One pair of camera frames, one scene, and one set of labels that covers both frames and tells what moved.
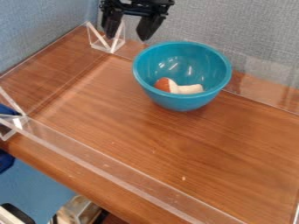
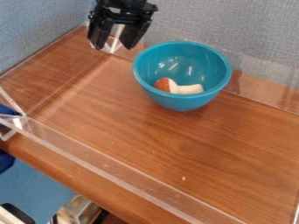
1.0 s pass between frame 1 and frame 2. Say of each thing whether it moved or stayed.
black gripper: moved
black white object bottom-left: stayed
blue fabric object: stayed
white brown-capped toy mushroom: stayed
